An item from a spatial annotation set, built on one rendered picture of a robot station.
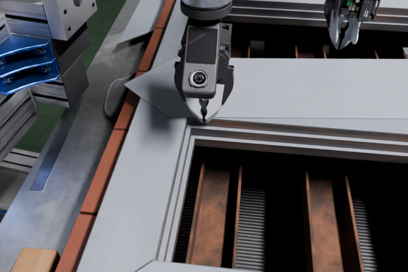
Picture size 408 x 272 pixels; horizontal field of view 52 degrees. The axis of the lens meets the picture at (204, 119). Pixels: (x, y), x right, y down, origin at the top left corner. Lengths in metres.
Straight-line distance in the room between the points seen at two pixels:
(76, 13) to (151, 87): 0.23
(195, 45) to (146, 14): 0.77
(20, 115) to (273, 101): 0.55
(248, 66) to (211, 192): 0.26
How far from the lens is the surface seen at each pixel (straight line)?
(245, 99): 0.74
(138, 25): 1.27
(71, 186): 0.88
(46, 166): 0.93
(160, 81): 0.78
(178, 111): 0.71
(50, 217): 0.85
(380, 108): 0.78
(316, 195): 0.86
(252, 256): 0.91
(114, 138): 0.74
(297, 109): 0.73
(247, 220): 0.96
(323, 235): 0.80
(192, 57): 0.56
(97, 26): 2.81
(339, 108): 0.76
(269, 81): 0.79
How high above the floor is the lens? 1.33
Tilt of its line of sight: 42 degrees down
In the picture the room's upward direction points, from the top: straight up
